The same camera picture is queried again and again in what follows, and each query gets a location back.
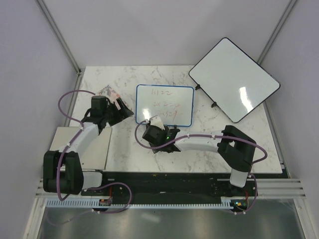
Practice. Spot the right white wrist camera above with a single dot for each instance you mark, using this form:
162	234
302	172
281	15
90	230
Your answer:
156	121

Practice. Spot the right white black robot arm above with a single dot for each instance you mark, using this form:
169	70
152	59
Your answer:
234	146

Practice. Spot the aluminium slotted rail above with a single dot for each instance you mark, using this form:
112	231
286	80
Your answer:
267	189

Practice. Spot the large black-framed whiteboard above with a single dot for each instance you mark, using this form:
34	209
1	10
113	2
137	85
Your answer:
233	80

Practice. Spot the aluminium corner post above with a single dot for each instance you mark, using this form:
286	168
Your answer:
61	40
276	31

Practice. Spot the grey metal plate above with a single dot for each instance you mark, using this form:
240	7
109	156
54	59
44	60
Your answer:
91	145

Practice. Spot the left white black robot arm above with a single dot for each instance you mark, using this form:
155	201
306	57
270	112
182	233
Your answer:
62	170

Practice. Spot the small blue-framed whiteboard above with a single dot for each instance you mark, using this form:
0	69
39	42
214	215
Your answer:
173	104

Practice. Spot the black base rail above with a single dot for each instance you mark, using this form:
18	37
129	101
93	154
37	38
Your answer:
145	185

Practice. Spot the left aluminium corner post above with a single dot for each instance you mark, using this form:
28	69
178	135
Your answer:
61	40

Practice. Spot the right aluminium corner post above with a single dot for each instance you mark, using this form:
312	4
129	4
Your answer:
276	31

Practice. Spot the colourful patterned packet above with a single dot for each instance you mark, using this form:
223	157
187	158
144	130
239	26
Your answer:
111	94

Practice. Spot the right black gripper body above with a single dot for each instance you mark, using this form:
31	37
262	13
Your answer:
166	131

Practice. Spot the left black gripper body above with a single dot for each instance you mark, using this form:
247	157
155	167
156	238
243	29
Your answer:
106	113

